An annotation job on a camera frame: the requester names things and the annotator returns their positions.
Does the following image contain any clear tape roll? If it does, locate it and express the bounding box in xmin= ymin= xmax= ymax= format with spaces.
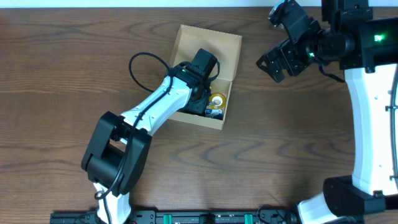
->
xmin=208 ymin=93 xmax=226 ymax=110

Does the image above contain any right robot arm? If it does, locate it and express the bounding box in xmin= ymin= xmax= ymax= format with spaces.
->
xmin=256 ymin=0 xmax=397 ymax=223

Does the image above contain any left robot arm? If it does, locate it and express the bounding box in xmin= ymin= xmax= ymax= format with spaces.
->
xmin=81 ymin=49 xmax=220 ymax=223

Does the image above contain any open cardboard box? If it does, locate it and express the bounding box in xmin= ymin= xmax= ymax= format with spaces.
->
xmin=170 ymin=25 xmax=242 ymax=130

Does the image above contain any black aluminium mounting rail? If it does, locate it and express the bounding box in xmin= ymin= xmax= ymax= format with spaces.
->
xmin=49 ymin=209 xmax=301 ymax=224

